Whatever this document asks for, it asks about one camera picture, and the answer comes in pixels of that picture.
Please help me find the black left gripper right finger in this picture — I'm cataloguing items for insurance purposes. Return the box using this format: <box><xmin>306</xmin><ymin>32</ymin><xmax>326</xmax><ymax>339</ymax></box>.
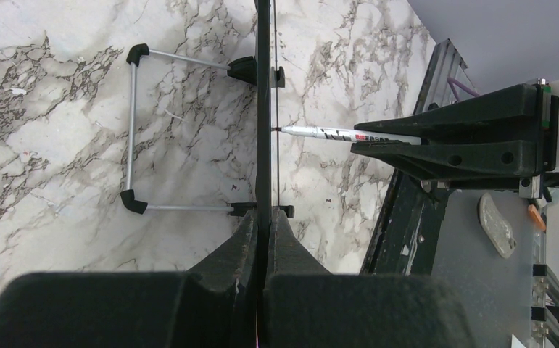
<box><xmin>262</xmin><ymin>209</ymin><xmax>476</xmax><ymax>347</ymax></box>

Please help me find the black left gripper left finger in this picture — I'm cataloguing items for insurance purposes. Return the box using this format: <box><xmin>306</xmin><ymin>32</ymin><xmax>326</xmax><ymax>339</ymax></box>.
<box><xmin>0</xmin><ymin>211</ymin><xmax>258</xmax><ymax>347</ymax></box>

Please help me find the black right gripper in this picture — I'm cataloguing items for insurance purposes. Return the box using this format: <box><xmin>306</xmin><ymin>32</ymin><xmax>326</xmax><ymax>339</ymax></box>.
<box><xmin>351</xmin><ymin>83</ymin><xmax>559</xmax><ymax>199</ymax></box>

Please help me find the black whiteboard marker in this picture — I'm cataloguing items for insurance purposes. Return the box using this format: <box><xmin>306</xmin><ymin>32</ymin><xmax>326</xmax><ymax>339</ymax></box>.
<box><xmin>273</xmin><ymin>125</ymin><xmax>422</xmax><ymax>145</ymax></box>

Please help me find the black framed whiteboard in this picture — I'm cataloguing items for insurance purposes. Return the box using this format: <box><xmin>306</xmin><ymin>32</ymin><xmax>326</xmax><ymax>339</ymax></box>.
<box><xmin>254</xmin><ymin>0</ymin><xmax>280</xmax><ymax>227</ymax></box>

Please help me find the grey oval object on floor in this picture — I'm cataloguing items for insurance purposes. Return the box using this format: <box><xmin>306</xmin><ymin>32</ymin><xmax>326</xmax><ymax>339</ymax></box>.
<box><xmin>478</xmin><ymin>193</ymin><xmax>517</xmax><ymax>259</ymax></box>

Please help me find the green orange tool on shelf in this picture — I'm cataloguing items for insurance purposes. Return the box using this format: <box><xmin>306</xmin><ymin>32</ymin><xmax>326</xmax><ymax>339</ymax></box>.
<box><xmin>528</xmin><ymin>204</ymin><xmax>547</xmax><ymax>231</ymax></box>

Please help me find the black small-board stand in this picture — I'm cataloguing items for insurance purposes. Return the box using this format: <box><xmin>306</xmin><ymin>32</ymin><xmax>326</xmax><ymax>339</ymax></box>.
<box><xmin>119</xmin><ymin>43</ymin><xmax>295</xmax><ymax>220</ymax></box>

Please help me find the black aluminium front base frame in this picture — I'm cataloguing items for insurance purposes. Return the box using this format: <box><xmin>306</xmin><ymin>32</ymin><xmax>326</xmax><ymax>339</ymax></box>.
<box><xmin>360</xmin><ymin>39</ymin><xmax>467</xmax><ymax>275</ymax></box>

